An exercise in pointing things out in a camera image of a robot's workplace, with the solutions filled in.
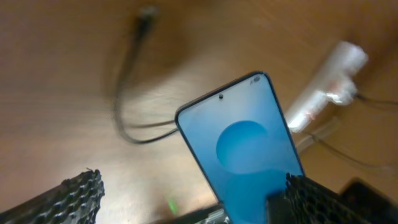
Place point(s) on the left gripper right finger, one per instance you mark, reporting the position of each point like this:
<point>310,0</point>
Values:
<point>303,201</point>

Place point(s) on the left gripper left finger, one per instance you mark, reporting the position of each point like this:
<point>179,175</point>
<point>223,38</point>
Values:
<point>74,201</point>

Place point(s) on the blue Galaxy smartphone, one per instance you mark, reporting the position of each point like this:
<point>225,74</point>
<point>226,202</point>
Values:
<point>240,140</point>

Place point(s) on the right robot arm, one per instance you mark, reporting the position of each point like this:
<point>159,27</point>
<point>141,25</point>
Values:
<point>369,202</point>

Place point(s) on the white power strip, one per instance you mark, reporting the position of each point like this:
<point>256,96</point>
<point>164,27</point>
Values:
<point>332,83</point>

